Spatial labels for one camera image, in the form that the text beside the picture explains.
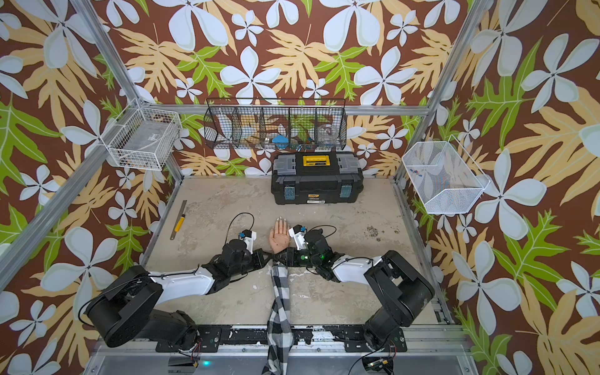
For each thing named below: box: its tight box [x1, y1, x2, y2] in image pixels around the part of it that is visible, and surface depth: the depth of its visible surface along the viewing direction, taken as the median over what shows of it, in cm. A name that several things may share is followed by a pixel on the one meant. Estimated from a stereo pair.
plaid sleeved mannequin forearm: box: [262, 262, 294, 375], surface depth 73 cm
